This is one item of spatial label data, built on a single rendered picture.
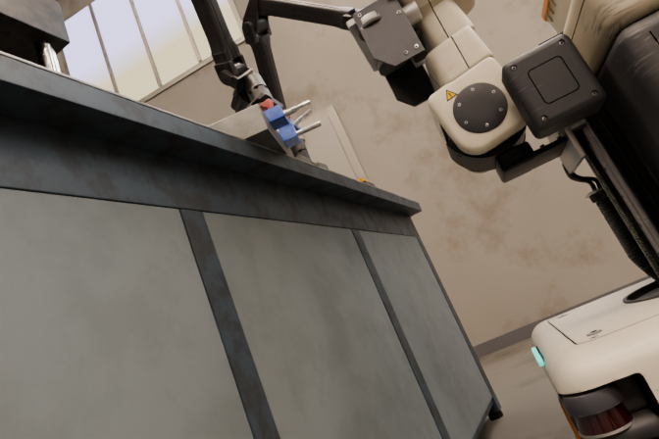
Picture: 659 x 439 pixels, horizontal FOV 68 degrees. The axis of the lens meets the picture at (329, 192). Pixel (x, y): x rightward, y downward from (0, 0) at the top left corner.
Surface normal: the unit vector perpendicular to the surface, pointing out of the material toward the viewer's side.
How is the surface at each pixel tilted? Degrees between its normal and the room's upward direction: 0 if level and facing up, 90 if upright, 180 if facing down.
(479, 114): 90
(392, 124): 90
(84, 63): 90
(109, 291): 90
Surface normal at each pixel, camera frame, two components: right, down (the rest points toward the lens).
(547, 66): -0.32, -0.17
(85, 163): 0.82, -0.47
